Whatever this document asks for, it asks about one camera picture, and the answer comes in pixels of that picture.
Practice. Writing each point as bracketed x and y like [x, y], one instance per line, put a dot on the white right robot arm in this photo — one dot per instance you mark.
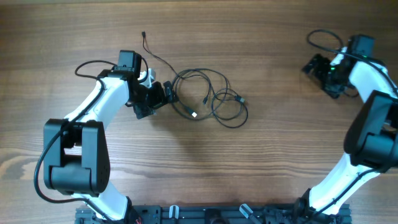
[370, 145]

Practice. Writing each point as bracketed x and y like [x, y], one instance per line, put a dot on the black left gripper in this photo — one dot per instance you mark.
[158, 96]

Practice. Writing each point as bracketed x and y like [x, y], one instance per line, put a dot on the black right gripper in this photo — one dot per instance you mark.
[321, 72]

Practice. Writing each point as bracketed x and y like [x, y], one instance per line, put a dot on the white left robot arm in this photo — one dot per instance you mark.
[74, 165]

